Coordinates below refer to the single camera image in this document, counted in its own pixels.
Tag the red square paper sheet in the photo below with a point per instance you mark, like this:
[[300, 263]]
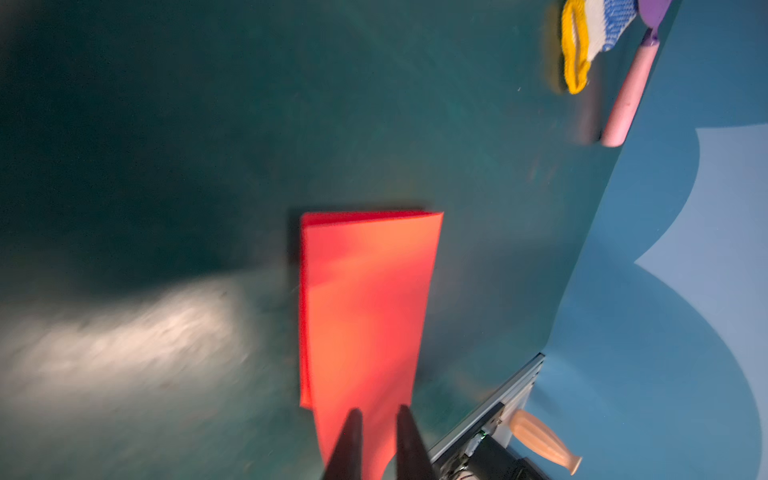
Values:
[[364, 284]]

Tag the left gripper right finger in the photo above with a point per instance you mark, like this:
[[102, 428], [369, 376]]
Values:
[[412, 459]]

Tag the front aluminium rail base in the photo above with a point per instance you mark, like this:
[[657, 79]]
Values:
[[450, 455]]

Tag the right blue dotted work glove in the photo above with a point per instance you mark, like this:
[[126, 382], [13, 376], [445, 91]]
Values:
[[588, 28]]

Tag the purple pink brush on table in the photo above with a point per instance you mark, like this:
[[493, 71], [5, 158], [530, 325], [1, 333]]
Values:
[[652, 12]]

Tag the terracotta ribbed vase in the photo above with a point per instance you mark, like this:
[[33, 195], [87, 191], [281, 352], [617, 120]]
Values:
[[540, 439]]

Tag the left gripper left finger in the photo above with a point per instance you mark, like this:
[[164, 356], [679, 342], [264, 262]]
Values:
[[345, 462]]

